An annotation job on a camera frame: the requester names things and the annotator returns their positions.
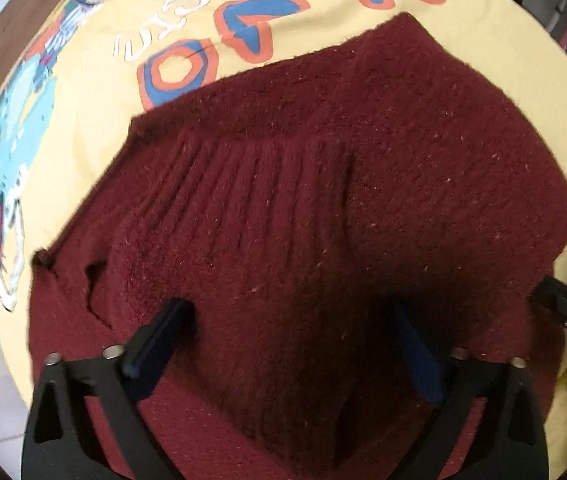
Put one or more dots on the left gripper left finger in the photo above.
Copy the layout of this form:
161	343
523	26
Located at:
60	441

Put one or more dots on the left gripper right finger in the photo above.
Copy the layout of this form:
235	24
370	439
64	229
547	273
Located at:
508	440

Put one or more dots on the dark red knit sweater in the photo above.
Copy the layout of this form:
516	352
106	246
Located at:
315	211

